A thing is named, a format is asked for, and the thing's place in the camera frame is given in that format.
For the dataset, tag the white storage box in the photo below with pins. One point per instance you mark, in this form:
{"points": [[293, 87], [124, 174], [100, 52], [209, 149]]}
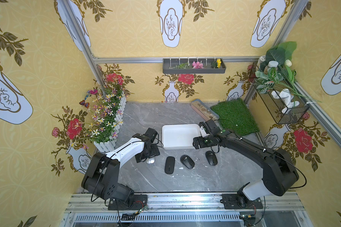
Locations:
{"points": [[179, 136]]}

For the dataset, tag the grey wall shelf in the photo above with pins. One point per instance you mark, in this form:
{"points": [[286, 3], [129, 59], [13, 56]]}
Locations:
{"points": [[208, 65]]}

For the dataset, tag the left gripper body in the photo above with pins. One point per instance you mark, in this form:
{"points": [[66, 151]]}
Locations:
{"points": [[148, 153]]}

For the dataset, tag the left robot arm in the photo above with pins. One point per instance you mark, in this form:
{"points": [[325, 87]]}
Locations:
{"points": [[101, 177]]}

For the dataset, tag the green artificial grass mat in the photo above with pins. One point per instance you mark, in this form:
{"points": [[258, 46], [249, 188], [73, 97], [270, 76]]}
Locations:
{"points": [[236, 116]]}

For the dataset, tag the white figurine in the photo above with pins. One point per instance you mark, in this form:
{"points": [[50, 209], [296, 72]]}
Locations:
{"points": [[286, 97]]}

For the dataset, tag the flower planter white fence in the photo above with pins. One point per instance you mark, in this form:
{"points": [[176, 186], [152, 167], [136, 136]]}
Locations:
{"points": [[105, 108]]}

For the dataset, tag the black wire basket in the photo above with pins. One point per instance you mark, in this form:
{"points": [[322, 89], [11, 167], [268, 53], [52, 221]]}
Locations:
{"points": [[275, 106]]}

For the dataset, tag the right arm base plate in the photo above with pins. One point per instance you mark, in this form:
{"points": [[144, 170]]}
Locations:
{"points": [[235, 201]]}

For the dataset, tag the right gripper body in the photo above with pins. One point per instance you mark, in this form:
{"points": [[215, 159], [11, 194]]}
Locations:
{"points": [[201, 141]]}

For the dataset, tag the black computer mouse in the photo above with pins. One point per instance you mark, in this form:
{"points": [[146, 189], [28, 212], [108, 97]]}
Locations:
{"points": [[169, 165]]}

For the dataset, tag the green artificial plant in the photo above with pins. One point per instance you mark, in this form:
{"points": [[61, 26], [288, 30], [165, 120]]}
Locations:
{"points": [[276, 73]]}

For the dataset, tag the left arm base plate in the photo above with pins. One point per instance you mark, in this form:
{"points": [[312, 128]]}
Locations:
{"points": [[134, 202]]}

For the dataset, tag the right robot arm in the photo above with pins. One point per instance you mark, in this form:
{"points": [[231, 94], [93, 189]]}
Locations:
{"points": [[278, 172]]}

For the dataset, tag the silver computer mouse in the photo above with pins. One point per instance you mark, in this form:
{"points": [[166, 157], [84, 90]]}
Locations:
{"points": [[150, 161]]}

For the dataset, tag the pink tray with pebbles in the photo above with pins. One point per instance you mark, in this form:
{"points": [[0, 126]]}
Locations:
{"points": [[204, 111]]}

